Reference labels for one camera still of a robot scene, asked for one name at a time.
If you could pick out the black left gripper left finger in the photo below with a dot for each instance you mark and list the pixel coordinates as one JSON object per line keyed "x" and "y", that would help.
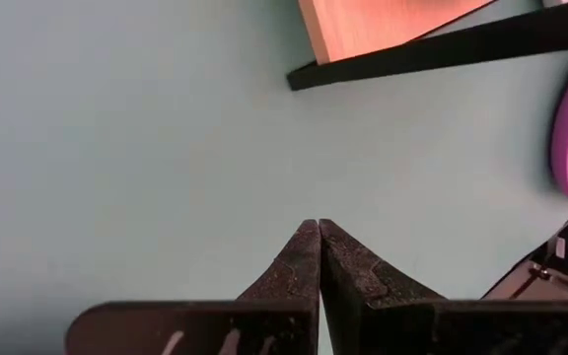
{"x": 289, "y": 296}

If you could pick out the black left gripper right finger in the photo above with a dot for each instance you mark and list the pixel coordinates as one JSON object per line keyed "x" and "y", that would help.
{"x": 363, "y": 305}

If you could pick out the wooden shelf board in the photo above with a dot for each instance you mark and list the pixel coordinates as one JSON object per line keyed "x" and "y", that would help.
{"x": 373, "y": 24}

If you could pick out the black metal shelf frame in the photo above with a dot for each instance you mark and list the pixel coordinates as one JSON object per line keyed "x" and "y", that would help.
{"x": 412, "y": 56}

